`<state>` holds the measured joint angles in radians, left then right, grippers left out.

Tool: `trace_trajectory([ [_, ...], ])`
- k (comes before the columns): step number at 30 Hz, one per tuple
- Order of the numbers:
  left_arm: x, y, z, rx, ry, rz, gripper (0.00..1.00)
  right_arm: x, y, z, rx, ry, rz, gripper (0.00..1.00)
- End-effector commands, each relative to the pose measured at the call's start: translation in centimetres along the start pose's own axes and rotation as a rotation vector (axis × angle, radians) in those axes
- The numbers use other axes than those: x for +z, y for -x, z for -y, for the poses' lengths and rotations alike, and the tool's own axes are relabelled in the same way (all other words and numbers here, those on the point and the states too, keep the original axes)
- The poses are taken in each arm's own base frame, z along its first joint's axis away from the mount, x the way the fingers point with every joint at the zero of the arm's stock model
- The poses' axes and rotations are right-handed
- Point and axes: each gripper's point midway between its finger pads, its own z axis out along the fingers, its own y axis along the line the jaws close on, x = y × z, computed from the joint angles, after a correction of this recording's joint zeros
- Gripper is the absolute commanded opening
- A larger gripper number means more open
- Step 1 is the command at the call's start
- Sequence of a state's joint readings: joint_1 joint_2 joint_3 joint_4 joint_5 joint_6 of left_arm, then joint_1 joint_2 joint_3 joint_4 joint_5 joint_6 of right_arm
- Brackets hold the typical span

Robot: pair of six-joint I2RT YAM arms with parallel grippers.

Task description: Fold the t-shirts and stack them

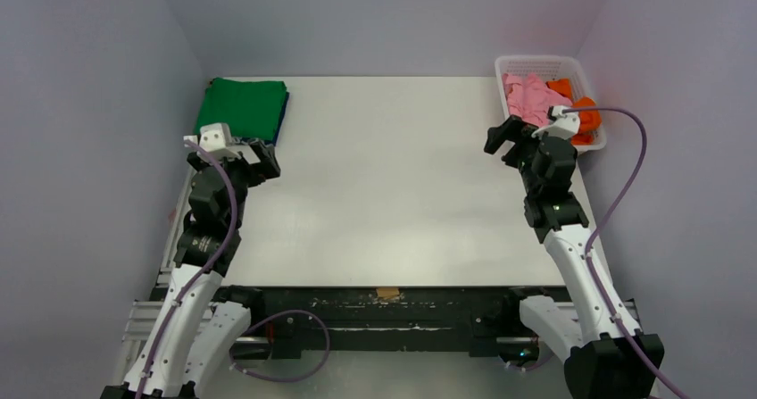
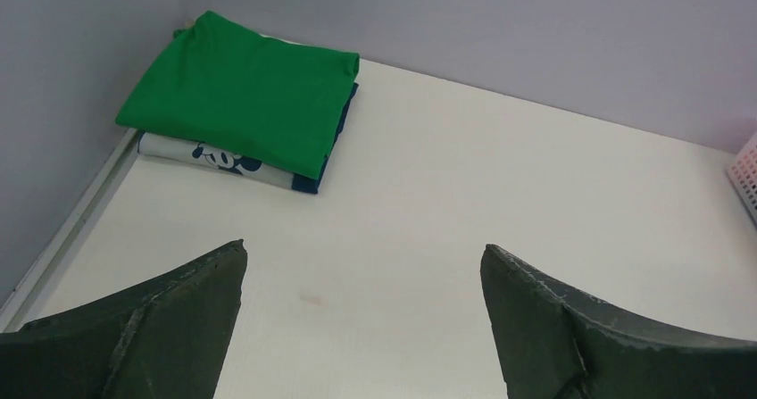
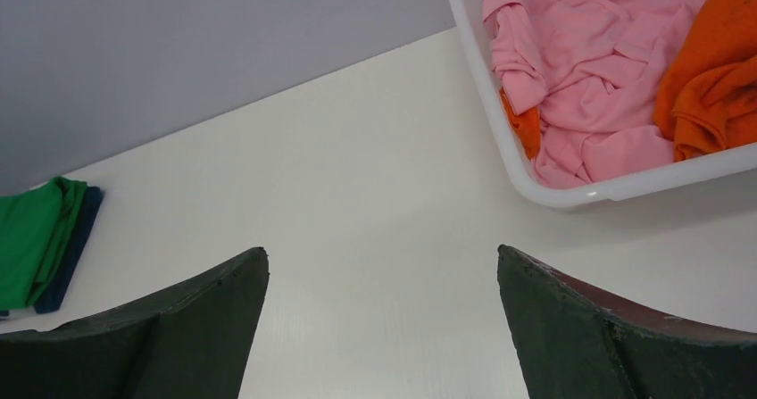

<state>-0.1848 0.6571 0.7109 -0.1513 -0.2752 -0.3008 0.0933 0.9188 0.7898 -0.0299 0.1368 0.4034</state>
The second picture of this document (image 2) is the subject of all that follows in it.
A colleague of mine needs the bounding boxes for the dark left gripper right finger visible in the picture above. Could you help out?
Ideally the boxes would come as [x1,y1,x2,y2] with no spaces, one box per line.
[480,245,756,398]

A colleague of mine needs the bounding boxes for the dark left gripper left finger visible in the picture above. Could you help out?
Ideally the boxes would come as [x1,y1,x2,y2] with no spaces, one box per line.
[1,240,247,398]

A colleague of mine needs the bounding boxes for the folded white navy printed shirt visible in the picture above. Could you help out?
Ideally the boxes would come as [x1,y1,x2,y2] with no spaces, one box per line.
[137,82,360,195]

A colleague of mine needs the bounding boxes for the white plastic laundry basket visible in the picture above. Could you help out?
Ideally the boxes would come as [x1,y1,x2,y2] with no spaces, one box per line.
[727,134,757,223]

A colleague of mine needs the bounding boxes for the folded green t shirt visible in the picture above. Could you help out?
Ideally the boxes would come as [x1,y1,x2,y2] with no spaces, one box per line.
[116,11,361,179]

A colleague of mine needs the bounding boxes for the aluminium table edge rail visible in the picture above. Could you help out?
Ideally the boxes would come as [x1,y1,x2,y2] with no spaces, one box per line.
[1,129,140,333]

